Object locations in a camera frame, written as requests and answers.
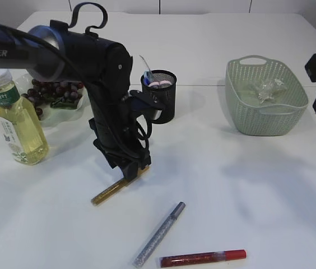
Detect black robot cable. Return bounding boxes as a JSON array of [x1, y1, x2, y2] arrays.
[[0, 2, 150, 160]]

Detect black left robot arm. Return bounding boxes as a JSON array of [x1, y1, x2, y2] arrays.
[[0, 20, 151, 180]]

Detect clear plastic sheet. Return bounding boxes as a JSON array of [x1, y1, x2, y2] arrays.
[[252, 78, 287, 104]]

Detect clear plastic ruler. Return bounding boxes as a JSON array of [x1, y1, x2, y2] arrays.
[[140, 55, 154, 80]]

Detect green wavy glass plate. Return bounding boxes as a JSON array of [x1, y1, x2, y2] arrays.
[[14, 73, 89, 127]]

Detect blue scissors with sheath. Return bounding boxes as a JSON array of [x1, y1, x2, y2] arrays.
[[143, 71, 155, 86]]

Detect yellow tea drink bottle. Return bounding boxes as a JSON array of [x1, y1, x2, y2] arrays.
[[0, 69, 49, 165]]

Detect gold glitter marker pen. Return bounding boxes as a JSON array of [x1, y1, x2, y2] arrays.
[[91, 165, 150, 206]]

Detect purple artificial grape bunch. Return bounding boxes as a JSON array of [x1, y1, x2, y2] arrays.
[[20, 79, 84, 120]]

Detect silver glitter marker pen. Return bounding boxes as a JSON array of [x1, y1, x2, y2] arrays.
[[133, 201, 186, 268]]

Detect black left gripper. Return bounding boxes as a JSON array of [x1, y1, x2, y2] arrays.
[[62, 30, 151, 180]]

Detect light green woven plastic basket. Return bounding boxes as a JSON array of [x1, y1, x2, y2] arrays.
[[225, 55, 309, 136]]

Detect black mesh pen holder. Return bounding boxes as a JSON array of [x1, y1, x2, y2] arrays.
[[141, 69, 177, 124]]

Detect pink scissors with purple sheath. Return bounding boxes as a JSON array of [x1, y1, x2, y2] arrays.
[[148, 80, 172, 89]]

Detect red glitter marker pen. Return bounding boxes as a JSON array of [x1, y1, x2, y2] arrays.
[[159, 249, 247, 268]]

